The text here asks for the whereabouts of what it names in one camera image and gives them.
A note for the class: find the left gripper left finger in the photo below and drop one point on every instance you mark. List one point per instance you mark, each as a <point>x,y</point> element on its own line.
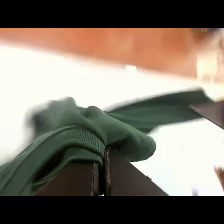
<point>71,181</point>

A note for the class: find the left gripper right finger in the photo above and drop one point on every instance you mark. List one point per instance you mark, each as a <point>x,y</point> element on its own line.
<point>130,181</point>

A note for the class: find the dark green garment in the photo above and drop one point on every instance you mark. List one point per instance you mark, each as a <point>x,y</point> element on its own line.
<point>100,128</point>

